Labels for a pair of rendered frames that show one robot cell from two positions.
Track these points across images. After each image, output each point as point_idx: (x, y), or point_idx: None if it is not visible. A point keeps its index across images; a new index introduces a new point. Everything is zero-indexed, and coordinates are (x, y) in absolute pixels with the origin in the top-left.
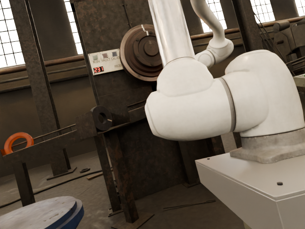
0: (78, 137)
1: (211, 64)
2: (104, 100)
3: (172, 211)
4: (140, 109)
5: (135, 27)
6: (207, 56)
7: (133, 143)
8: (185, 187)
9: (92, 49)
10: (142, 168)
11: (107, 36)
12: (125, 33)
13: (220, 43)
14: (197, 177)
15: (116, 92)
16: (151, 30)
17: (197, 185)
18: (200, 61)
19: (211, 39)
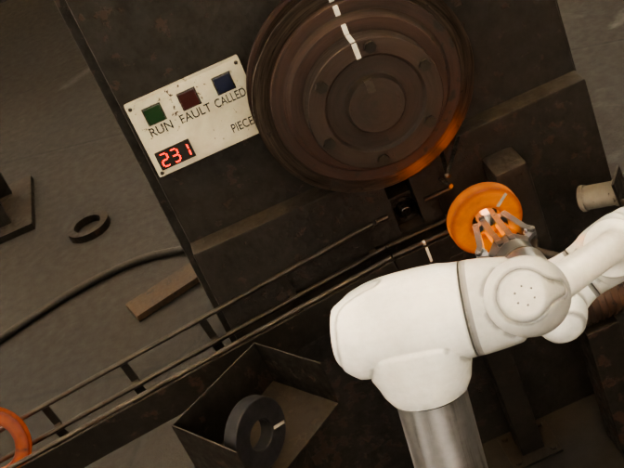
0: (165, 407)
1: (588, 307)
2: (218, 261)
3: None
4: (351, 287)
5: (301, 3)
6: (573, 318)
7: (332, 365)
8: (509, 467)
9: (134, 79)
10: (369, 424)
11: (184, 13)
12: (267, 41)
13: (616, 268)
14: (549, 413)
15: (251, 209)
16: (367, 7)
17: (546, 462)
18: (550, 334)
19: (592, 229)
